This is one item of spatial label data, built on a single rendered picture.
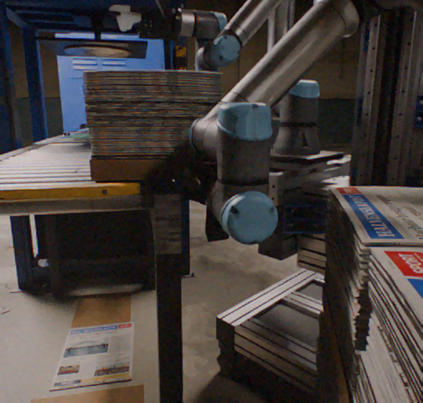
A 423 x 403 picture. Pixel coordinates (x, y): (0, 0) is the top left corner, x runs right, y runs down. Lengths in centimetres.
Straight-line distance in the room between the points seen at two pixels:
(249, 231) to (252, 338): 84
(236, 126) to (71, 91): 395
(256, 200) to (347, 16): 38
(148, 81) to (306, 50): 32
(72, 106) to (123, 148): 361
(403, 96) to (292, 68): 54
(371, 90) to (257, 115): 72
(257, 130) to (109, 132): 38
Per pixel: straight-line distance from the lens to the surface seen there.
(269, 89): 65
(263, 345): 129
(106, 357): 163
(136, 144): 79
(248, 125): 49
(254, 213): 49
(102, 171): 80
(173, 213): 69
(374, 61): 120
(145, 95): 79
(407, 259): 35
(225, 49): 109
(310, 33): 70
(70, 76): 439
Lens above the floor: 95
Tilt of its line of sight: 13 degrees down
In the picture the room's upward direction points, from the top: straight up
